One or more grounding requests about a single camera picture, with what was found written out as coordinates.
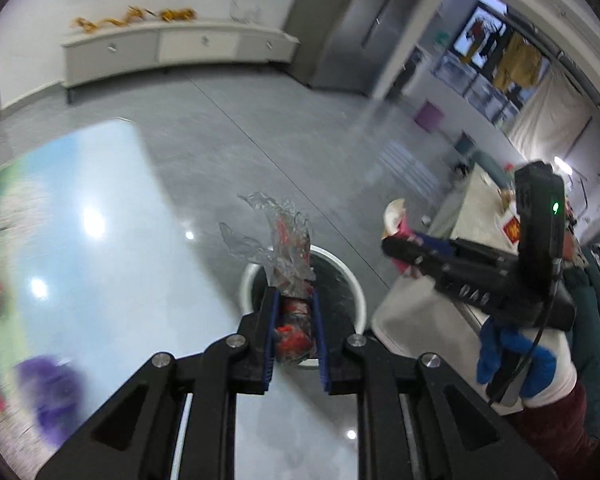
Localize large purple wrapper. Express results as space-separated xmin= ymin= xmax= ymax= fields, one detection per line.
xmin=16 ymin=354 xmax=87 ymax=450

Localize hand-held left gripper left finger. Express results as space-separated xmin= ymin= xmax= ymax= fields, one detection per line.
xmin=37 ymin=285 xmax=281 ymax=480

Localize purple stool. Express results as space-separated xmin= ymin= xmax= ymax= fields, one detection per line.
xmin=413 ymin=101 xmax=447 ymax=134

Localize red paper packet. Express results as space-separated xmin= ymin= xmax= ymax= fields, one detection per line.
xmin=501 ymin=215 xmax=525 ymax=242

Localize pink white plastic bag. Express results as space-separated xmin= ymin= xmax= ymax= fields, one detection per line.
xmin=381 ymin=198 xmax=423 ymax=279

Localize yellow dragon figurine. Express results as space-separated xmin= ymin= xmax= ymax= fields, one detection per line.
xmin=72 ymin=5 xmax=154 ymax=34

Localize person's right hand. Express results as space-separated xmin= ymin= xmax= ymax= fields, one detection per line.
xmin=476 ymin=317 xmax=557 ymax=402

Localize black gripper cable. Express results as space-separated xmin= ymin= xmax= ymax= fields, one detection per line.
xmin=486 ymin=255 xmax=563 ymax=407

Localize yellow tiger figurine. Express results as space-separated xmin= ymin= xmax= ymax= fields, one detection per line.
xmin=159 ymin=7 xmax=197 ymax=24

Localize person's right forearm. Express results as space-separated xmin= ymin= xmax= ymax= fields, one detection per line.
xmin=497 ymin=331 xmax=579 ymax=416

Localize small grey bin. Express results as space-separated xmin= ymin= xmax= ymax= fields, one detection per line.
xmin=454 ymin=131 xmax=477 ymax=157

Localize red orange snack wrapper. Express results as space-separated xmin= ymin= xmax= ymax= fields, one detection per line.
xmin=218 ymin=191 xmax=318 ymax=367

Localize grey steel refrigerator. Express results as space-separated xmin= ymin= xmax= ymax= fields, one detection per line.
xmin=284 ymin=0 xmax=448 ymax=97

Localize white round trash bin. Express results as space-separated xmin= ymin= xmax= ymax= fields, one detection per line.
xmin=239 ymin=246 xmax=369 ymax=372

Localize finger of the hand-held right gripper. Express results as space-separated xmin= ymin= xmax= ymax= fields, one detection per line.
xmin=381 ymin=236 xmax=457 ymax=287
xmin=411 ymin=231 xmax=460 ymax=262

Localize grey white television cabinet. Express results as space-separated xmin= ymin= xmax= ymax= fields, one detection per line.
xmin=61 ymin=19 xmax=301 ymax=104

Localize yellow hanging clothes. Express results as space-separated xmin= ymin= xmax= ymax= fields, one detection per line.
xmin=494 ymin=34 xmax=545 ymax=92

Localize beige hanging sheet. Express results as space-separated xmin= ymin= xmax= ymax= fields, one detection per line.
xmin=507 ymin=77 xmax=600 ymax=163

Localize beige cloth covered table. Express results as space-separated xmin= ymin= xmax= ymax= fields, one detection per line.
xmin=371 ymin=160 xmax=581 ymax=363

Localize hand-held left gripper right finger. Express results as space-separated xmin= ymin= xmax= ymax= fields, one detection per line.
xmin=312 ymin=287 xmax=556 ymax=480

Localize person's maroon pants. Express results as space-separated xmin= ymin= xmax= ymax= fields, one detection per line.
xmin=517 ymin=385 xmax=600 ymax=480

